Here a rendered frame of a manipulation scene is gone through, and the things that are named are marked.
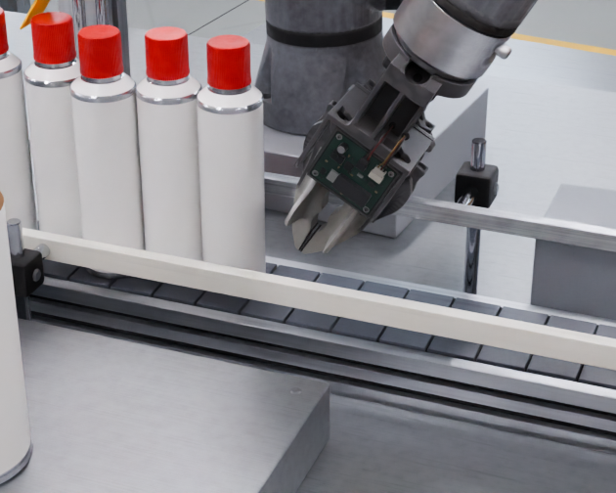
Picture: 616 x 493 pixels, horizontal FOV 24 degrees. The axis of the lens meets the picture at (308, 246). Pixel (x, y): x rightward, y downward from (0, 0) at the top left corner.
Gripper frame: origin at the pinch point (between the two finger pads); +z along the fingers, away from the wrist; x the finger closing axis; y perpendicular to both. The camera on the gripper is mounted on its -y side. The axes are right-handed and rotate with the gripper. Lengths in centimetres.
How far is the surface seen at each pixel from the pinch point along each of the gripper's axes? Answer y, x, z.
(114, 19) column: -14.5, -26.0, 3.4
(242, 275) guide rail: 4.8, -2.5, 3.7
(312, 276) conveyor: -2.8, 1.9, 5.2
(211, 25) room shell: -283, -74, 150
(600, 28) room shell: -323, 22, 95
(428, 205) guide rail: -2.9, 6.1, -6.6
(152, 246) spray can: 2.1, -10.1, 8.8
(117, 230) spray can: 3.2, -13.0, 8.6
